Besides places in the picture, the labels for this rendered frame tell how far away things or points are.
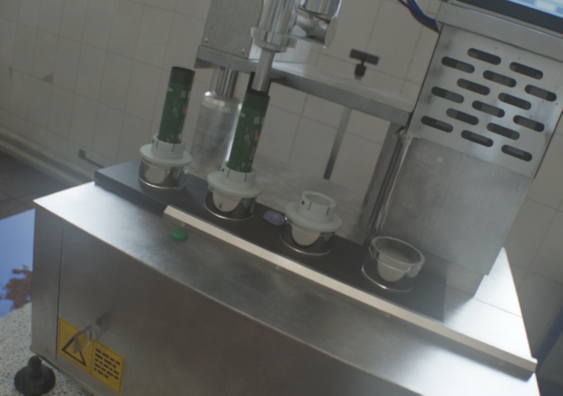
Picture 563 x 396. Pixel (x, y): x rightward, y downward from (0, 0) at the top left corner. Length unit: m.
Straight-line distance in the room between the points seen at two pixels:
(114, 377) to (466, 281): 0.47
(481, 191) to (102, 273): 0.45
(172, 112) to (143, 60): 1.95
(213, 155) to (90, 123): 2.15
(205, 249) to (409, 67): 1.59
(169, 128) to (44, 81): 2.54
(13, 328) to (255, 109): 0.52
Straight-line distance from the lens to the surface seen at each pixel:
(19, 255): 1.25
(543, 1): 0.56
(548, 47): 0.55
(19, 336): 0.79
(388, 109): 0.59
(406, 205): 0.58
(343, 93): 0.60
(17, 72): 3.32
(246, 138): 0.54
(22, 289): 1.13
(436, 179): 0.56
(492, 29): 0.54
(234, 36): 0.66
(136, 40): 2.57
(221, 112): 0.71
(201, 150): 0.73
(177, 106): 0.59
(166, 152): 0.60
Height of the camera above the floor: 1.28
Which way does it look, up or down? 18 degrees down
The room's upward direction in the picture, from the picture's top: 16 degrees clockwise
